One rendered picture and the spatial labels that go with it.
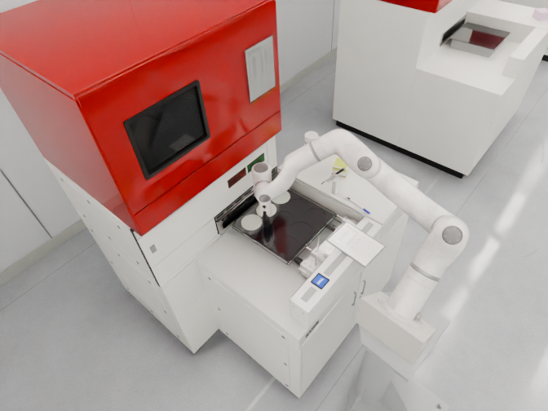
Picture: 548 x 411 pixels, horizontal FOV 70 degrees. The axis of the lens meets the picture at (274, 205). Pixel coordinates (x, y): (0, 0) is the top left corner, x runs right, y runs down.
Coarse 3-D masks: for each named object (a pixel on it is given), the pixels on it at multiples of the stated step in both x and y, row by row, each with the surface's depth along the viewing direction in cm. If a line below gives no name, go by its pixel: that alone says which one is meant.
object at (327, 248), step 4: (340, 224) 189; (324, 244) 181; (328, 244) 181; (320, 248) 180; (324, 248) 180; (328, 248) 180; (332, 248) 180; (324, 252) 178; (328, 252) 178; (308, 260) 176; (312, 260) 176; (316, 264) 174; (300, 268) 173; (300, 272) 174; (304, 272) 172; (308, 276) 171
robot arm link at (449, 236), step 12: (444, 216) 147; (432, 228) 148; (444, 228) 136; (456, 228) 135; (468, 228) 137; (432, 240) 139; (444, 240) 136; (456, 240) 135; (468, 240) 137; (420, 252) 147; (432, 252) 142; (444, 252) 139; (456, 252) 137; (420, 264) 145; (432, 264) 143; (444, 264) 142; (432, 276) 144
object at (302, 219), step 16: (256, 208) 196; (288, 208) 195; (304, 208) 194; (320, 208) 194; (240, 224) 189; (272, 224) 188; (288, 224) 188; (304, 224) 187; (320, 224) 187; (256, 240) 183; (272, 240) 182; (288, 240) 182; (304, 240) 181; (288, 256) 175
